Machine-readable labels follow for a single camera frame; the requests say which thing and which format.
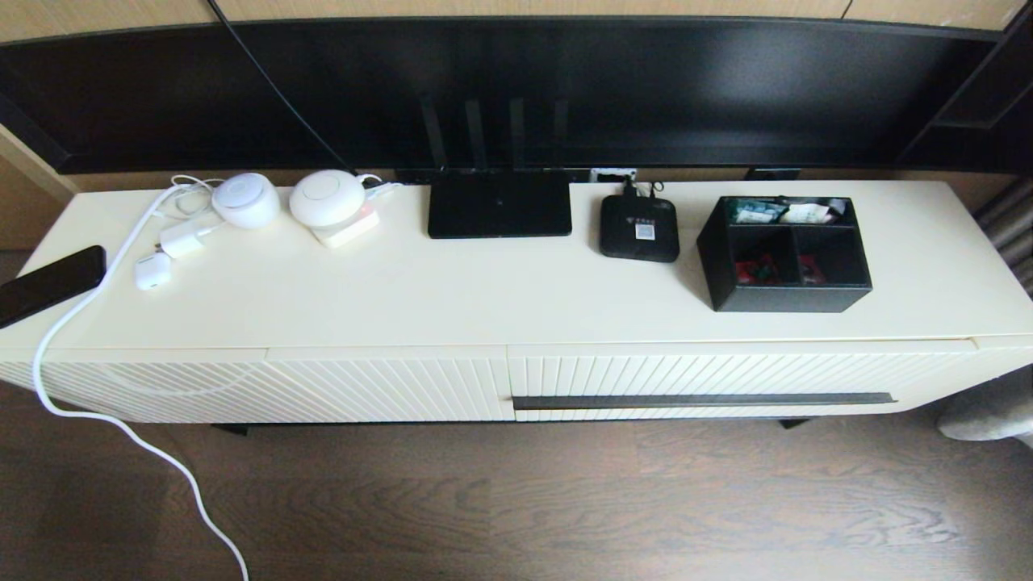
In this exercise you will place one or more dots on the teal packet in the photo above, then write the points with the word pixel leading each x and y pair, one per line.
pixel 757 212

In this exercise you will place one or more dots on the black set-top box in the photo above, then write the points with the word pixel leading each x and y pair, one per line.
pixel 637 240

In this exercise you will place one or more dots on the white round smart speaker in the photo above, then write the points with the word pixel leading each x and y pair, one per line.
pixel 245 203

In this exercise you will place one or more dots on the black flat TV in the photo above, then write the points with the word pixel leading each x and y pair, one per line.
pixel 646 89

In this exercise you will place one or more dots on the red Nescafe sachet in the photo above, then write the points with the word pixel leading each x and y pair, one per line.
pixel 809 271

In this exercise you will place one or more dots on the white wall socket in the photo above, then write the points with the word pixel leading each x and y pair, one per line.
pixel 613 173

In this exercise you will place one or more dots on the white charger adapter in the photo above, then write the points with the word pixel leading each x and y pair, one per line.
pixel 181 240

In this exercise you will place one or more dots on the white dome device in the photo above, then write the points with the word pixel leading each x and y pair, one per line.
pixel 327 199

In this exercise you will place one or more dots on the white earbud case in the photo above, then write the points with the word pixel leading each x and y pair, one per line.
pixel 152 272

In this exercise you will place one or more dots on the black smartphone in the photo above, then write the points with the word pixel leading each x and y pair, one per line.
pixel 50 286

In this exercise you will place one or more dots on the white box with pink edge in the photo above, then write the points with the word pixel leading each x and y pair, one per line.
pixel 348 233

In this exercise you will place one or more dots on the white slatted cabinet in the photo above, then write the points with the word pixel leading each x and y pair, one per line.
pixel 403 298

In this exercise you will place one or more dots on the black TV foot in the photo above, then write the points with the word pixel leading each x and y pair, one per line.
pixel 773 173

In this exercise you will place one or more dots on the black router with antennas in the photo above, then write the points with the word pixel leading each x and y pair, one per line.
pixel 500 208

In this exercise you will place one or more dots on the cream ribbed drawer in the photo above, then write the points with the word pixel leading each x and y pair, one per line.
pixel 613 371

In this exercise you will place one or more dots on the black compartment organizer box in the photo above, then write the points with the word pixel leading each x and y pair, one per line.
pixel 787 300

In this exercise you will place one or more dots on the white and black packet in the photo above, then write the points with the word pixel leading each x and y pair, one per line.
pixel 809 213

